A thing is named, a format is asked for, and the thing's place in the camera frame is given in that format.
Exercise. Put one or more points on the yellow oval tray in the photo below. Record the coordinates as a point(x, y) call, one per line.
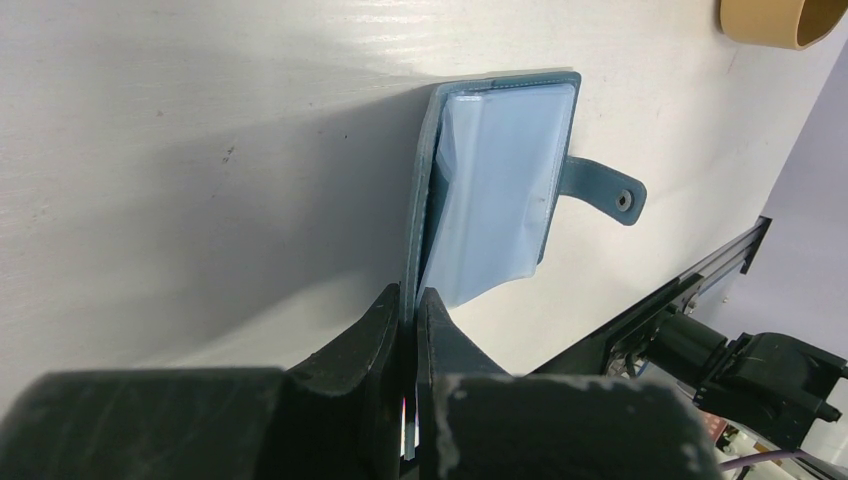
point(786, 24)

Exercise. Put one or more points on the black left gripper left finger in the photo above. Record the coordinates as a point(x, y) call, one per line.
point(335, 415)

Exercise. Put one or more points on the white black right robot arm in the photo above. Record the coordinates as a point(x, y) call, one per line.
point(773, 384)

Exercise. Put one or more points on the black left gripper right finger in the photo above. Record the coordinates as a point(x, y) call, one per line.
point(479, 422)

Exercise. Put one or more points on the blue leather card holder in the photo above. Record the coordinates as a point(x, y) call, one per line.
point(492, 161)

